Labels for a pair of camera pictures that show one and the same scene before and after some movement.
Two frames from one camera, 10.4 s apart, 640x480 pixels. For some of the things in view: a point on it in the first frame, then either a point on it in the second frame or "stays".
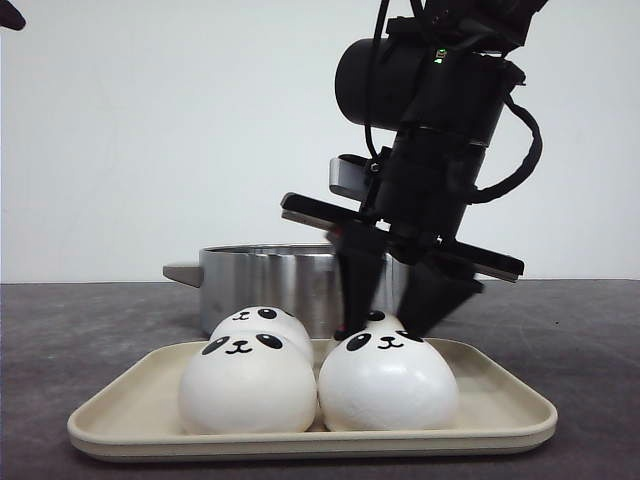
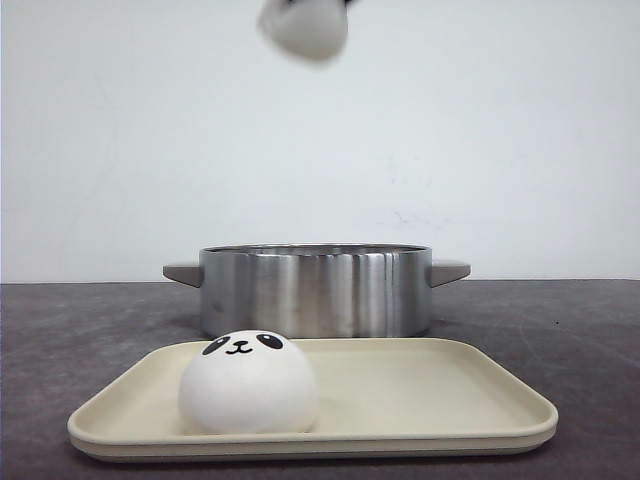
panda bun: x=386 y=380 → x=308 y=30
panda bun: x=249 y=383 stays
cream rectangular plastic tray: x=499 y=415 stays
